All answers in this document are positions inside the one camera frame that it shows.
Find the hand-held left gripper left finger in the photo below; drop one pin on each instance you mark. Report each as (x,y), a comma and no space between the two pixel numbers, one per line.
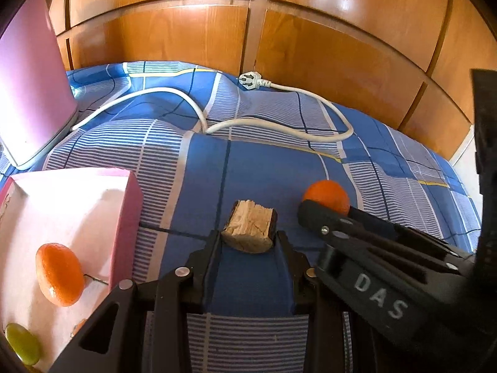
(211,272)

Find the blue plaid blanket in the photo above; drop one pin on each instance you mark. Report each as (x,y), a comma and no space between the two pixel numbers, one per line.
(252,171)

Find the pink box lid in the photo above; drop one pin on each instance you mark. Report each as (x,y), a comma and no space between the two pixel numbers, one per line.
(31,85)

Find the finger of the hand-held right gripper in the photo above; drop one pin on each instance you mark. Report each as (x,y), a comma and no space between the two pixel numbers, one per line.
(369,219)
(318,217)

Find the green tomato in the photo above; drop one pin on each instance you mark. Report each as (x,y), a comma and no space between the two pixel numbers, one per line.
(23,344)

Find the wooden wardrobe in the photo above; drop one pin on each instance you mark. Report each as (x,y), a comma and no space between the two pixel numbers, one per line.
(330,46)

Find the pink cardboard box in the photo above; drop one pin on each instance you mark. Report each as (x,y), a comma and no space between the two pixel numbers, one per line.
(77,209)

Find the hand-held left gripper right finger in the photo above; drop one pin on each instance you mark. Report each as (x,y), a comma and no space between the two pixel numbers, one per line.
(285,276)

